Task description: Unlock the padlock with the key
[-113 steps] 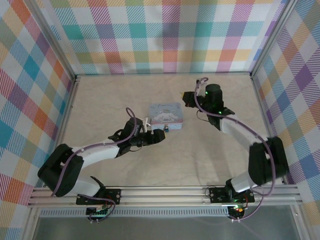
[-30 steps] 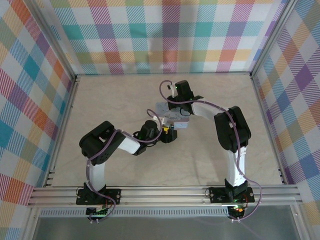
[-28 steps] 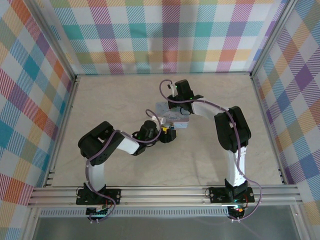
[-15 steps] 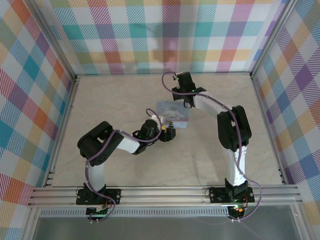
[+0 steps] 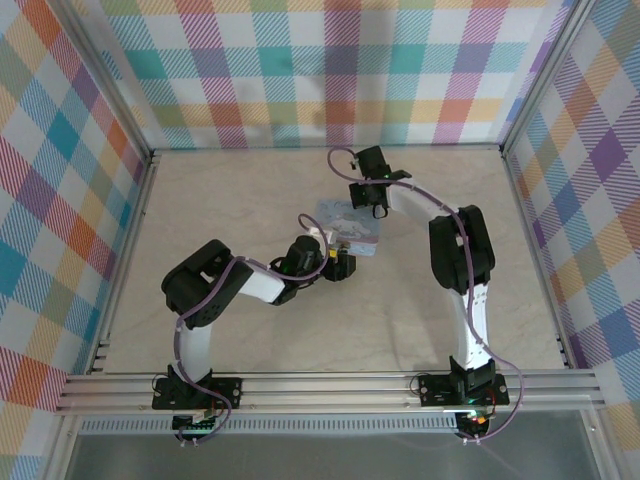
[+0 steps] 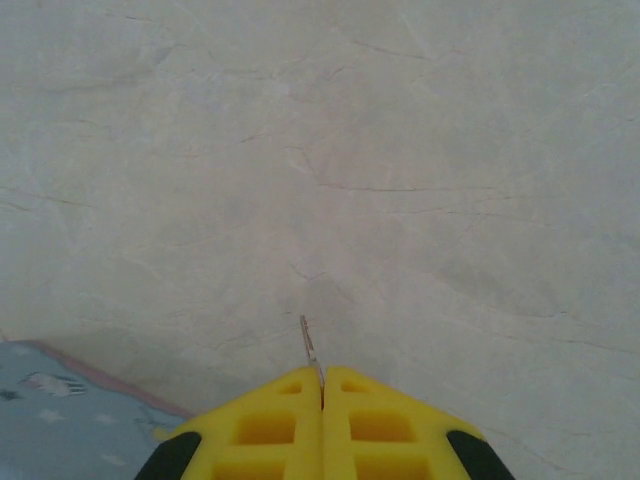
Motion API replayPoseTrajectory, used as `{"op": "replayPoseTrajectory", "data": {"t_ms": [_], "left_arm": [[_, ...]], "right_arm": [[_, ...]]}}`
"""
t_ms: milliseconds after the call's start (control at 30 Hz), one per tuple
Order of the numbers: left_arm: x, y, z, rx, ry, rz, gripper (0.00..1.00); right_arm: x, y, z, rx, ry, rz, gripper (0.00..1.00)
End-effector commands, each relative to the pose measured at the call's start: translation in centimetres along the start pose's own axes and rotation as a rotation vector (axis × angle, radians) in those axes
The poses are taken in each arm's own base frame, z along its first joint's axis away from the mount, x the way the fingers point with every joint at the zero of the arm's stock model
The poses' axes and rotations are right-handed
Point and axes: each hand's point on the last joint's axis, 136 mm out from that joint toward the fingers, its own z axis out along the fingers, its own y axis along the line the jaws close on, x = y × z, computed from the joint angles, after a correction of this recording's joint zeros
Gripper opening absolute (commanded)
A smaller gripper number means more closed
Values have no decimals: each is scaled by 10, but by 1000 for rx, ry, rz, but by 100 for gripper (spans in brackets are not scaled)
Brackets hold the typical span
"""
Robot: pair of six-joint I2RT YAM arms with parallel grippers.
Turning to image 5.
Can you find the small blue padlock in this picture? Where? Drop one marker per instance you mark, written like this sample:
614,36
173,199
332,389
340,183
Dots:
343,248

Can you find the blue cartoon tin box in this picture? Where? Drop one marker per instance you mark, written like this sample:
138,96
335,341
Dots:
350,225

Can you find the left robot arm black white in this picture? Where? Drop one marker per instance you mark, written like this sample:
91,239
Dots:
200,345

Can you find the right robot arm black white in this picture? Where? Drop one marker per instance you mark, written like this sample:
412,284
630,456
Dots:
472,325

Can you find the grey metal plate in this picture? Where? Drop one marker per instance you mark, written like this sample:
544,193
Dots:
325,460

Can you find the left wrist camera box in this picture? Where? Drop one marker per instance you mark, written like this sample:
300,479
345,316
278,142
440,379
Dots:
330,234

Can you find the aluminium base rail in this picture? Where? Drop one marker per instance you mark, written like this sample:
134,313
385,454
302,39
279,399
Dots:
325,390

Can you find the aluminium back rail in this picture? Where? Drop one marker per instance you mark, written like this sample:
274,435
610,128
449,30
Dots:
250,148

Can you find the aluminium side rail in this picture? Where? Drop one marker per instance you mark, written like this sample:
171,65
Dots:
525,225
135,240

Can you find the aluminium frame post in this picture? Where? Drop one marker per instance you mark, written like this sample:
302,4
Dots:
545,80
110,85

